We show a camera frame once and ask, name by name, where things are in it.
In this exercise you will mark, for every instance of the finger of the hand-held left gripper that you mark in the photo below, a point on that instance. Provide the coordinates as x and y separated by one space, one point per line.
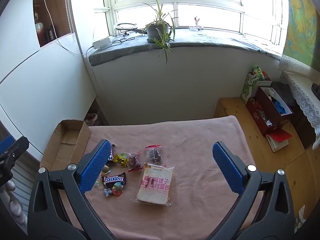
16 150
5 143

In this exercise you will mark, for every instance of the small figurine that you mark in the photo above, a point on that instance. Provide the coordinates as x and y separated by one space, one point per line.
197 23

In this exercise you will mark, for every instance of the potted spider plant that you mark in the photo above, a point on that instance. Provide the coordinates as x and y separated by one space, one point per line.
157 31

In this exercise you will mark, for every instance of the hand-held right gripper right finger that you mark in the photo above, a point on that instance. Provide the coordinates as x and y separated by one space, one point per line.
228 167

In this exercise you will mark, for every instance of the white radiator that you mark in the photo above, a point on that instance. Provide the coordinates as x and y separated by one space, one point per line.
23 180

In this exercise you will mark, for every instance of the sliced toast bread packet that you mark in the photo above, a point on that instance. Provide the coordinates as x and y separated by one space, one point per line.
155 185

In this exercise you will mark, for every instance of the white lace cloth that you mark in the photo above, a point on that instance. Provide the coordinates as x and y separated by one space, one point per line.
302 92

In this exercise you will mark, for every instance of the dried fruit packet red print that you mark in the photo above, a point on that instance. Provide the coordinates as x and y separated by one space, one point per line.
134 161

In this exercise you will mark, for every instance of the packaged braised egg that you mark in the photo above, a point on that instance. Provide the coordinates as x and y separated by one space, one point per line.
106 169

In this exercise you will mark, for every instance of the person's left hand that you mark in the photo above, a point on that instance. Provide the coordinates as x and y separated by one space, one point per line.
13 205

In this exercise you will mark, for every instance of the small jelly cup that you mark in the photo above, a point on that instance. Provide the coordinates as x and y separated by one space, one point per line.
117 188

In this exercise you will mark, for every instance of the black device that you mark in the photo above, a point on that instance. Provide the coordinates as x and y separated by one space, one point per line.
316 89

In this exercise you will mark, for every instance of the yellow green wall poster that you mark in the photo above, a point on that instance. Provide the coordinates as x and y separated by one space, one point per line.
300 30

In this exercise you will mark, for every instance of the green candy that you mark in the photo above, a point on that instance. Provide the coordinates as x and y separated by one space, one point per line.
96 183

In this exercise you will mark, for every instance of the red cover book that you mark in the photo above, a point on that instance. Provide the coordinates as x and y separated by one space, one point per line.
277 142

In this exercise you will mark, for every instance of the dark dried fruit packet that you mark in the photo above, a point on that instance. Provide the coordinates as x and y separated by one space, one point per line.
153 154

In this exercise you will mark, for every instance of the wooden wall shelf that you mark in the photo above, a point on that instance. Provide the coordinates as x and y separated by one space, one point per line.
60 10

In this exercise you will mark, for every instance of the white power box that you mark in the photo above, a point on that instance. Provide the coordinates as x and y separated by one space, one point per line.
102 43

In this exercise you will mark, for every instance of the brown chocolate bar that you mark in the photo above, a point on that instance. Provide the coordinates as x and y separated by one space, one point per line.
112 153
115 179

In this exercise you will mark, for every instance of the green carton box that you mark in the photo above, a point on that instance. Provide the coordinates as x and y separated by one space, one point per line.
246 90

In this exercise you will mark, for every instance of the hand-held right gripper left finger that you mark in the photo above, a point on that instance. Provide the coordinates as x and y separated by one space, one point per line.
96 166

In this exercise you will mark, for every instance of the cardboard box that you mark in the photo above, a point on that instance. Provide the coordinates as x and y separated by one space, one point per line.
66 142

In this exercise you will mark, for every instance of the pink table cloth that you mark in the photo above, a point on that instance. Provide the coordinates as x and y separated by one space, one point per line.
190 150

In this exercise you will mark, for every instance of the red storage box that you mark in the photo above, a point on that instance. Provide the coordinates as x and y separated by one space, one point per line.
260 122

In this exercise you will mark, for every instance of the yellow candy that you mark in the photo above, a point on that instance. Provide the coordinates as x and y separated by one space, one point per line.
121 159

